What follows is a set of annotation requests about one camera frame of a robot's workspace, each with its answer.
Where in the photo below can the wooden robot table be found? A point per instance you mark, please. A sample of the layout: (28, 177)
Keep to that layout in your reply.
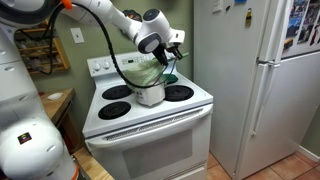
(93, 166)

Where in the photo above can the white light switch plate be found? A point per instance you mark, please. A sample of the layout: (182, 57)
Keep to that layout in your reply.
(77, 35)

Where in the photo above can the blue fridge magnet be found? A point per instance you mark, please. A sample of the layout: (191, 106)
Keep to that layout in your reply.
(240, 1)

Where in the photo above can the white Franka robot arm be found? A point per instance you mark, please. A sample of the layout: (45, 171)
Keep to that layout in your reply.
(110, 13)

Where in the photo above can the yellow and black fridge magnet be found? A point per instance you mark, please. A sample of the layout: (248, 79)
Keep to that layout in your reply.
(248, 18)

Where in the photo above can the black coil burner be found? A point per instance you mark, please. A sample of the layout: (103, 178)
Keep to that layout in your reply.
(181, 93)
(115, 92)
(114, 110)

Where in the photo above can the white bin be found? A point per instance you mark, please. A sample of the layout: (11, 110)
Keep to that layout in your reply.
(151, 96)

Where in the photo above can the dark green round disc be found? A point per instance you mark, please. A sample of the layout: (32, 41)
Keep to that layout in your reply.
(172, 79)

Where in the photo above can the wooden kitchen counter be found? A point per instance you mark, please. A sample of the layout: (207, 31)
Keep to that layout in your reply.
(56, 106)

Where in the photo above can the white electric stove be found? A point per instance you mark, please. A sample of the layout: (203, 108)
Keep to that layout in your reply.
(150, 153)

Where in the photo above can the dark oval fridge mark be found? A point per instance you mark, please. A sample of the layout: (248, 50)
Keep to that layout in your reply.
(227, 8)

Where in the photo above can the pale green bin liner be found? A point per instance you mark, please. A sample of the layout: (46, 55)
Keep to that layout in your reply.
(140, 75)

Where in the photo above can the small white dish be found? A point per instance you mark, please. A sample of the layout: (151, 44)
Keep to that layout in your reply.
(55, 96)

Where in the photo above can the wooden spice rack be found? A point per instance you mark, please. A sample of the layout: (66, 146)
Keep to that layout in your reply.
(36, 53)

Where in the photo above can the fridge door photo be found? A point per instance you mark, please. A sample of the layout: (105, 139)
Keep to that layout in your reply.
(294, 26)
(312, 14)
(299, 8)
(305, 34)

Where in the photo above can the small red item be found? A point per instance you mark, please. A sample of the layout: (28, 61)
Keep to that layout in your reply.
(41, 94)

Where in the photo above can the white paper fridge label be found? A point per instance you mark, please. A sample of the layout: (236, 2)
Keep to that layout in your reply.
(217, 6)

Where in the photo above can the white refrigerator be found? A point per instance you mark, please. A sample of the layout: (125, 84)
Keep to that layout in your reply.
(230, 83)

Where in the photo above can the white stove knob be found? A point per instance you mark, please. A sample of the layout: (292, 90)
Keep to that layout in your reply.
(106, 64)
(96, 66)

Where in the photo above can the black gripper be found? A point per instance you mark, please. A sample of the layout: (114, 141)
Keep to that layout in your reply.
(161, 53)

